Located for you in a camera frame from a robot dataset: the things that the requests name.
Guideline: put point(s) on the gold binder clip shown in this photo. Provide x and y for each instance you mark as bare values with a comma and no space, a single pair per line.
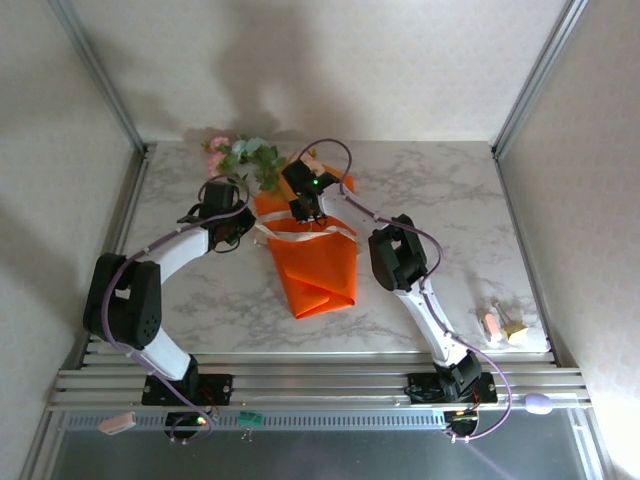
516,334

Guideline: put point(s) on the small pink tube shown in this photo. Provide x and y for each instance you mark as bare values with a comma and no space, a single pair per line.
492,327

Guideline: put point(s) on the grey metal panel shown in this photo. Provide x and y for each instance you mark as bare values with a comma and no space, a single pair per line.
325,455

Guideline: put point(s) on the orange wrapping paper sheet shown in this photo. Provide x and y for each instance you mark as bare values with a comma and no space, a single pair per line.
315,270

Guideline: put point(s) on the black controller board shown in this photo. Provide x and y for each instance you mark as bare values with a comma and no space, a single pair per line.
462,419
187,421

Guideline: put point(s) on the pale blue artificial flower stem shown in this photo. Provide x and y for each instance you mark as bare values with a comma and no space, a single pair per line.
250,145

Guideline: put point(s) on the aluminium side rail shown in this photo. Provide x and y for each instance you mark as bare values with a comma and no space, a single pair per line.
511,200
131,200

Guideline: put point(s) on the aluminium extrusion base frame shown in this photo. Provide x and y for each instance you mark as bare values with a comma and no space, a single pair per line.
325,385

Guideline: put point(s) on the peach artificial flower stem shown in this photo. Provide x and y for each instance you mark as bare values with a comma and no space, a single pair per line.
313,162

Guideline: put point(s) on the cream sheer ribbon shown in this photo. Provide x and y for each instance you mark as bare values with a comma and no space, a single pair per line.
325,231

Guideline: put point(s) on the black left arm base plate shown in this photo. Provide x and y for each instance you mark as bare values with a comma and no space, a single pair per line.
220,387

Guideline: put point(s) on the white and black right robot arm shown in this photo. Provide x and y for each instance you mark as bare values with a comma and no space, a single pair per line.
435,325

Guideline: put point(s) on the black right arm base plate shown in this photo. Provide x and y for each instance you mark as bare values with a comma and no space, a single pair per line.
425,387

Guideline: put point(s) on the small pink block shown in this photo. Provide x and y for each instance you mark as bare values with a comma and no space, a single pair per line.
117,422

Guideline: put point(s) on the aluminium frame post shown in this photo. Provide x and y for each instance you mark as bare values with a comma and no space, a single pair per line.
99,75
537,75

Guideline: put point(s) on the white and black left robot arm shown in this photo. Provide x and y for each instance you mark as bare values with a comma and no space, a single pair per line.
175,250

